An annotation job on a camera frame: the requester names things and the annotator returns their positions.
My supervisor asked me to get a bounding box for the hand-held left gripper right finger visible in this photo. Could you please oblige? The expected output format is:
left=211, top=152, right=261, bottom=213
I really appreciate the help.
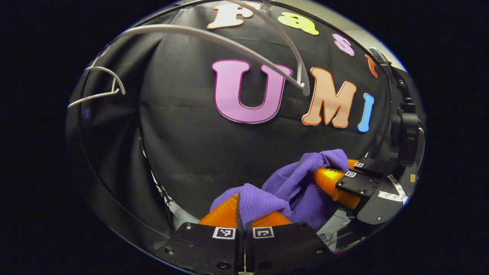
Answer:
left=245, top=211, right=337, bottom=275

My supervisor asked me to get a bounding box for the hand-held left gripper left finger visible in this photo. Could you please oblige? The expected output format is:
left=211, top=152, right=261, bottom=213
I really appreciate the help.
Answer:
left=155, top=193, right=244, bottom=275

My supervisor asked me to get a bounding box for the purple ribbed jacket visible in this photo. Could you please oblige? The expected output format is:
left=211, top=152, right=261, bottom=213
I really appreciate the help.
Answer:
left=209, top=149, right=350, bottom=233

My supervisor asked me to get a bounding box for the black clothes rack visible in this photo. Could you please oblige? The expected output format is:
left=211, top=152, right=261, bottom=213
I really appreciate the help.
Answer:
left=67, top=0, right=394, bottom=252

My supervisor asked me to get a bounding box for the white clothes hanger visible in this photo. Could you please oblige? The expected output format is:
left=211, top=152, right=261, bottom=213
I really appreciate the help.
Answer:
left=68, top=66, right=126, bottom=109
left=111, top=0, right=311, bottom=97

